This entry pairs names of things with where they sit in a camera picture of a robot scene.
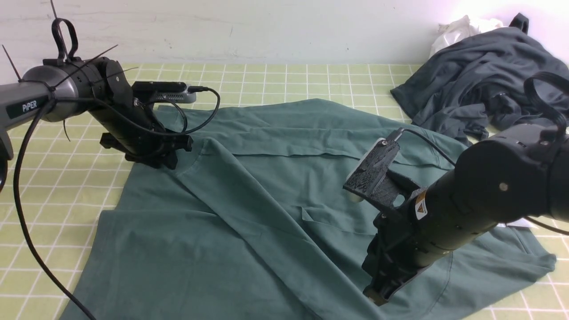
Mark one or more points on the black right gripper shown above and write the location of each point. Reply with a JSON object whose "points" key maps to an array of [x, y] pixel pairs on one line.
{"points": [[395, 256]]}

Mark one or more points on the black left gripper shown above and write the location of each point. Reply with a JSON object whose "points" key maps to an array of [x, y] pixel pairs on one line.
{"points": [[136, 131]]}

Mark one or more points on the green long-sleeved shirt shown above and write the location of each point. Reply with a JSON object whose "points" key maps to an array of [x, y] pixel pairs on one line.
{"points": [[253, 224]]}

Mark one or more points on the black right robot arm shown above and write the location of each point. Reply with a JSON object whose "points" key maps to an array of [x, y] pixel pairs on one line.
{"points": [[519, 173]]}

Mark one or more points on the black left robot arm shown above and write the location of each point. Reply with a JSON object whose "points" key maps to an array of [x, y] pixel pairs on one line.
{"points": [[68, 86]]}

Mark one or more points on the dark grey crumpled shirt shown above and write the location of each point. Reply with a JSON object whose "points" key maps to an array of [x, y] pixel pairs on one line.
{"points": [[477, 82]]}

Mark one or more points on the green checkered tablecloth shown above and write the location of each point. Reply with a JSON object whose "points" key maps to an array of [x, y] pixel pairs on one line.
{"points": [[67, 179]]}

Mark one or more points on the white crumpled cloth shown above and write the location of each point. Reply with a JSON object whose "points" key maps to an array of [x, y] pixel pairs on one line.
{"points": [[449, 34]]}

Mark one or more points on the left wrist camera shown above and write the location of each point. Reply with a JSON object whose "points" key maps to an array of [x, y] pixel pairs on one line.
{"points": [[151, 91]]}

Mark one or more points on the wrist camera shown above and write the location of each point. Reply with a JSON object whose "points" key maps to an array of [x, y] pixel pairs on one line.
{"points": [[151, 91], [374, 182]]}

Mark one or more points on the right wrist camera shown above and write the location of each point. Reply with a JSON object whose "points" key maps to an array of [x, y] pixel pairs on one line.
{"points": [[374, 182]]}

